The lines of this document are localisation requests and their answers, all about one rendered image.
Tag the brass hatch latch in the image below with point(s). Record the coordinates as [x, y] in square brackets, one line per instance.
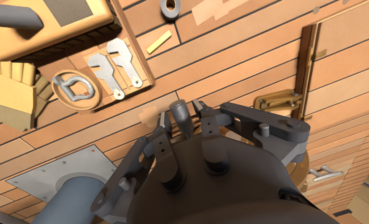
[278, 101]

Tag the wooden tool tray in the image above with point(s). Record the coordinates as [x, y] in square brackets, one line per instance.
[141, 67]

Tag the yellow chalk stick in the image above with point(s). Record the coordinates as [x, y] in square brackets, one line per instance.
[159, 41]

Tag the grey round bar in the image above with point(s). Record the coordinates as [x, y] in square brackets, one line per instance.
[13, 17]

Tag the grey steel shackle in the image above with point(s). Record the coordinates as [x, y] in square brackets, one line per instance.
[86, 85]

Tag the round wooden dish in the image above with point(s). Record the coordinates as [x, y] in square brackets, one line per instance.
[94, 101]

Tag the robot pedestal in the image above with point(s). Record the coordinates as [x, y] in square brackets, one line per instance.
[69, 196]

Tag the tan crate with blue stripes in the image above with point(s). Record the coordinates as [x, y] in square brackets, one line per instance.
[368, 196]

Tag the small black flat block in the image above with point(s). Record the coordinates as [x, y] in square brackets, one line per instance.
[342, 213]

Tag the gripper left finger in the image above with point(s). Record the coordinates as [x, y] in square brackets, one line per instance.
[164, 155]

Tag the grey deck cleat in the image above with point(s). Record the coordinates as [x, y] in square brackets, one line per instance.
[326, 175]

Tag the grey flat spanner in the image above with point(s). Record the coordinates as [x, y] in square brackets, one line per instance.
[123, 59]
[105, 71]

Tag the wooden deck hatch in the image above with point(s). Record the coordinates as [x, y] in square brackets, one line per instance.
[343, 62]

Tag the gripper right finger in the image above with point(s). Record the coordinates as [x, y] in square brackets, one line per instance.
[265, 119]

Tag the grey tape roll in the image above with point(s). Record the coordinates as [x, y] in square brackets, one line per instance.
[165, 11]

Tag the orange windlass body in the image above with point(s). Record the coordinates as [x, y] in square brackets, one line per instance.
[69, 34]

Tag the tan work glove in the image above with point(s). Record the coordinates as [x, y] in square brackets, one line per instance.
[7, 93]

